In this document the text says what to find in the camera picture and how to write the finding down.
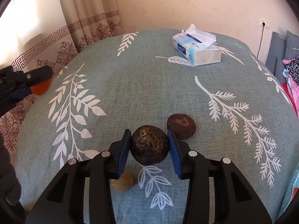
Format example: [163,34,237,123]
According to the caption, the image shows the leopard print cloth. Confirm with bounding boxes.
[288,58,299,84]

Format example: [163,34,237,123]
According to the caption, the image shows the beige patterned curtain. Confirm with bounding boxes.
[0,0,123,164]

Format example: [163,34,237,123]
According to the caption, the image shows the black power cable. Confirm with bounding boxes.
[256,23,266,59]

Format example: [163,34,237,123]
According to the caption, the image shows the dark brown passion fruit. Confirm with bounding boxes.
[167,114,197,140]

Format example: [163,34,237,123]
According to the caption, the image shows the pink quilt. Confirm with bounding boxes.
[283,57,298,116]

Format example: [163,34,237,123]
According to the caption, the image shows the grey cushion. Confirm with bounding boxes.
[266,31,298,84]

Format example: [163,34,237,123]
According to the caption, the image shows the white wall socket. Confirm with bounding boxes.
[260,18,271,29]

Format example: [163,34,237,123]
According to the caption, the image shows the blue tissue pack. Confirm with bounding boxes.
[172,24,222,66]

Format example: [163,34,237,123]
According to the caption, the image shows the dark cracked passion fruit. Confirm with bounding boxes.
[130,125,170,166]

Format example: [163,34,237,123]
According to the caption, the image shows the teal leaf-pattern bedsheet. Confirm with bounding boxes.
[15,30,298,220]

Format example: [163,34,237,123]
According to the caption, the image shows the yellowish kiwi fruit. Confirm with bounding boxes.
[111,171,134,192]

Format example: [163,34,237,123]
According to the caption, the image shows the small orange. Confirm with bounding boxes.
[30,78,53,96]

